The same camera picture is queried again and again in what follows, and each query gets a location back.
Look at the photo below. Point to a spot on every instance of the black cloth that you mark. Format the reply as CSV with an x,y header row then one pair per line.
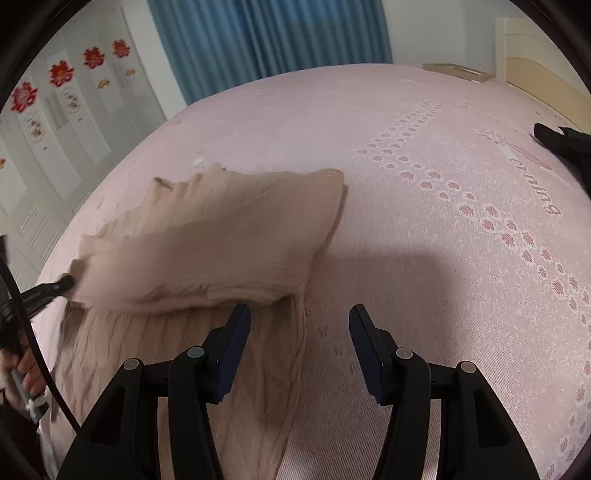
x,y
568,143

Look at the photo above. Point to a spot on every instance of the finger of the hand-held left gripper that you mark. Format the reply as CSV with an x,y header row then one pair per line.
x,y
48,290

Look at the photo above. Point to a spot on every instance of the beige knit sweater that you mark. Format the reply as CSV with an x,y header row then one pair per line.
x,y
207,240

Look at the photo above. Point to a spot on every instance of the person's left hand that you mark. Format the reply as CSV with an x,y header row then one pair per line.
x,y
28,369

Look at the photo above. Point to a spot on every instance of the beige wooden headboard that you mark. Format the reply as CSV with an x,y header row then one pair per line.
x,y
531,64

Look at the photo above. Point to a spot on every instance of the pink patterned bedspread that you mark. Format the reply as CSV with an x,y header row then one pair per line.
x,y
438,300

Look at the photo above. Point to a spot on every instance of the blue curtain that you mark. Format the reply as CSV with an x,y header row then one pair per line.
x,y
277,37

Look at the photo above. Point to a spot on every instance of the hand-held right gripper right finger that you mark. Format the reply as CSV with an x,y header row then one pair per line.
x,y
362,341

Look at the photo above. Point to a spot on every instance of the red flower sticker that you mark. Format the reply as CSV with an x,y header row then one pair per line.
x,y
93,57
23,97
61,74
121,47

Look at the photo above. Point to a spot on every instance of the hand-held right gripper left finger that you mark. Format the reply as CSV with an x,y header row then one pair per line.
x,y
234,341

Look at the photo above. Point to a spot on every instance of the white wardrobe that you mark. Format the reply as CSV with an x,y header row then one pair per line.
x,y
83,134

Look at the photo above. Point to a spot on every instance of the oval flower sticker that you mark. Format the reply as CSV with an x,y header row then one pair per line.
x,y
36,128

